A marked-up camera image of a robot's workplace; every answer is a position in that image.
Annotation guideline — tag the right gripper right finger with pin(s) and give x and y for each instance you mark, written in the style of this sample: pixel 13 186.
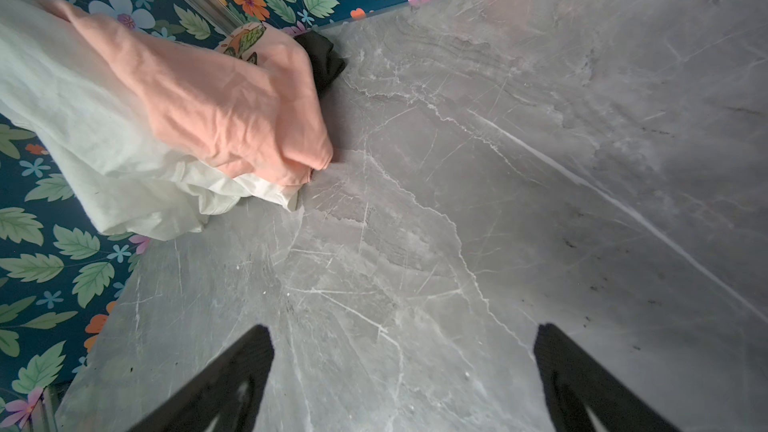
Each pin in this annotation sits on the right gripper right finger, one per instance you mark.
pixel 577 389

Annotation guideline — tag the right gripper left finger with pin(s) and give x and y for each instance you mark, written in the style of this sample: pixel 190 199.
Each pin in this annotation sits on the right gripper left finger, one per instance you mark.
pixel 225 396

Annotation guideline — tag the white cloth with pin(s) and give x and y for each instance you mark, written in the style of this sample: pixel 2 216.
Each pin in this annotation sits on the white cloth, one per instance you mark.
pixel 97 131

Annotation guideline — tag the pink cloth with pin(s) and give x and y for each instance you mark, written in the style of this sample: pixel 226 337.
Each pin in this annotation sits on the pink cloth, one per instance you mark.
pixel 249 106

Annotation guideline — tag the black cloth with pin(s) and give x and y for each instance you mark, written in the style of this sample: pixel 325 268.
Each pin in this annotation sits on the black cloth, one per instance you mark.
pixel 327 64

